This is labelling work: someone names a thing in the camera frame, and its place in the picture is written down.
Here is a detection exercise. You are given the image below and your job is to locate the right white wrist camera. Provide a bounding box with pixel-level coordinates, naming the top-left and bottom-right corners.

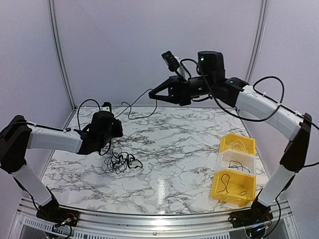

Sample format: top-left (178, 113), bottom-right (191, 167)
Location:
top-left (161, 51), bottom-right (186, 79)

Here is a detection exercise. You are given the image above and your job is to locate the far yellow storage bin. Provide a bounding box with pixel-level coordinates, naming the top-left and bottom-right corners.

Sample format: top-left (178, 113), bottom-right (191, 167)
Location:
top-left (219, 133), bottom-right (256, 156)

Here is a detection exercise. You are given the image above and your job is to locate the near yellow storage bin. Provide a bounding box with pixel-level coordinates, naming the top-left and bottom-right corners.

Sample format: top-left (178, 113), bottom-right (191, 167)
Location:
top-left (209, 169), bottom-right (256, 207)

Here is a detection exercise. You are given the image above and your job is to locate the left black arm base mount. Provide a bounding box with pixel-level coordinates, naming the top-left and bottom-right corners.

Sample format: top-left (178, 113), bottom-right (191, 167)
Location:
top-left (36, 208), bottom-right (79, 227)

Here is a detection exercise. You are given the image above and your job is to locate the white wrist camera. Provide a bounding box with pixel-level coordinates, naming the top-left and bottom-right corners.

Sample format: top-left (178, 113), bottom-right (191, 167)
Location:
top-left (161, 51), bottom-right (186, 79)
top-left (100, 102), bottom-right (112, 112)

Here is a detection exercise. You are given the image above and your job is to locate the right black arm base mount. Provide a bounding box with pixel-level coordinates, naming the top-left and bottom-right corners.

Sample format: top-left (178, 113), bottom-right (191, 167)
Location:
top-left (228, 208), bottom-right (273, 228)

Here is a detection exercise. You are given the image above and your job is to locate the aluminium front frame rail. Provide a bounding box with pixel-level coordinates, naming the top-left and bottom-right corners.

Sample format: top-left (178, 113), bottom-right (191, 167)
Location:
top-left (9, 198), bottom-right (301, 239)

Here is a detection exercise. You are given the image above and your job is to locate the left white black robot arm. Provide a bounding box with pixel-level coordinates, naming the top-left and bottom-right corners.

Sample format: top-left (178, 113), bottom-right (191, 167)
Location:
top-left (0, 102), bottom-right (123, 222)

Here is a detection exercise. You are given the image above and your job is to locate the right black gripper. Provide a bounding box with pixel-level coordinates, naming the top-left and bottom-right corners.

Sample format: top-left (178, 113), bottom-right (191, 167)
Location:
top-left (150, 74), bottom-right (215, 106)

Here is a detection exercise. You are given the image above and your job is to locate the clear plastic storage bin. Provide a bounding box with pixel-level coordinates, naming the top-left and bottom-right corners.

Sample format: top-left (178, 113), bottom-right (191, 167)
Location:
top-left (215, 149), bottom-right (257, 176)

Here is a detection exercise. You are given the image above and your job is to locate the black cable bundle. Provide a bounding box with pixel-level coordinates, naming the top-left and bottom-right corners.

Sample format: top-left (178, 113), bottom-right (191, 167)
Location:
top-left (103, 150), bottom-right (144, 175)

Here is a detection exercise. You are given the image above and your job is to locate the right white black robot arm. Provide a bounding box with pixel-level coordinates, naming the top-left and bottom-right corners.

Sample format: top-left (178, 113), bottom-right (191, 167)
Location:
top-left (149, 51), bottom-right (314, 227)

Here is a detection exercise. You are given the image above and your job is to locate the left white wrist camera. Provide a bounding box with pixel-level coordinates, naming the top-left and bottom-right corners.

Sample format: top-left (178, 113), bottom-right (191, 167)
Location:
top-left (100, 102), bottom-right (112, 112)

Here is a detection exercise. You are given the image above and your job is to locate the yellow storage bin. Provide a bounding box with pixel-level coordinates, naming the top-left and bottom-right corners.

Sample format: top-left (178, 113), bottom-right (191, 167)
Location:
top-left (219, 133), bottom-right (256, 156)
top-left (209, 169), bottom-right (256, 207)

